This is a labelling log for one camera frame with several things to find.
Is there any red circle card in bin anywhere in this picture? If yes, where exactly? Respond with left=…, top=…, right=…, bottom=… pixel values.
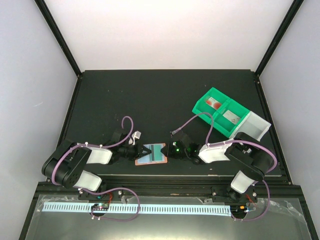
left=205, top=97, right=222, bottom=110

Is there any left small circuit board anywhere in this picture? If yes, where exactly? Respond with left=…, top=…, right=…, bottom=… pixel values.
left=91, top=203, right=110, bottom=211

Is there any teal card in holder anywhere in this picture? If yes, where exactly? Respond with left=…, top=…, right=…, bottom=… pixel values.
left=148, top=143, right=164, bottom=162

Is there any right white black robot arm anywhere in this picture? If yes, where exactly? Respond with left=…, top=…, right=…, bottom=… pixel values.
left=160, top=132, right=278, bottom=203

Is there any white floral credit card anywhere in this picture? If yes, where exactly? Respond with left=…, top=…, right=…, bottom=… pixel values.
left=223, top=110, right=241, bottom=125

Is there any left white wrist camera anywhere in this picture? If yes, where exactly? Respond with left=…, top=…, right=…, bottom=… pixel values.
left=128, top=130, right=141, bottom=146

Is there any light blue slotted cable duct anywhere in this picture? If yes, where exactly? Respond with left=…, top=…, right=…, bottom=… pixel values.
left=41, top=202, right=231, bottom=217

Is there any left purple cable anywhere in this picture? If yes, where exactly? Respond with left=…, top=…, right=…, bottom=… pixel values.
left=51, top=116, right=135, bottom=186

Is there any clear plastic bin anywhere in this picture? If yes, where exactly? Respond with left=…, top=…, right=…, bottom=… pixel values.
left=228, top=111, right=271, bottom=141

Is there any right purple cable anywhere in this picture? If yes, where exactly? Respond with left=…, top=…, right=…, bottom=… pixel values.
left=170, top=112, right=278, bottom=176

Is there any right small circuit board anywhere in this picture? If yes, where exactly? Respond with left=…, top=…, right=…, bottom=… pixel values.
left=230, top=205, right=250, bottom=213

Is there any left black frame post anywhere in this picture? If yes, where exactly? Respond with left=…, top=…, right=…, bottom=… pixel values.
left=34, top=0, right=82, bottom=77

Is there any small circuit board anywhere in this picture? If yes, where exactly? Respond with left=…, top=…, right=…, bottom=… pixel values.
left=91, top=203, right=110, bottom=211
left=230, top=205, right=250, bottom=213

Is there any brown leather card holder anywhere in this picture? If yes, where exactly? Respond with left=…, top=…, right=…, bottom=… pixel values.
left=134, top=143, right=168, bottom=166

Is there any black frame post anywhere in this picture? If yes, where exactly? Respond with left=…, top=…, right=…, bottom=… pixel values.
left=255, top=0, right=304, bottom=77
left=34, top=0, right=82, bottom=77

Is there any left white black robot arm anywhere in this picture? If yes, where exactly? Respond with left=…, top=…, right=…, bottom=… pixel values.
left=41, top=128, right=153, bottom=200

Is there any right black frame post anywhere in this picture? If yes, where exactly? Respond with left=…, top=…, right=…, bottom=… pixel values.
left=255, top=0, right=304, bottom=77

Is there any green plastic bin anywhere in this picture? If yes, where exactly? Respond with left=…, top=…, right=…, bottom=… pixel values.
left=214, top=99, right=250, bottom=138
left=192, top=87, right=231, bottom=121

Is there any purple cable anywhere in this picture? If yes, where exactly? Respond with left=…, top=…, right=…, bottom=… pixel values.
left=51, top=116, right=135, bottom=186
left=170, top=112, right=278, bottom=176

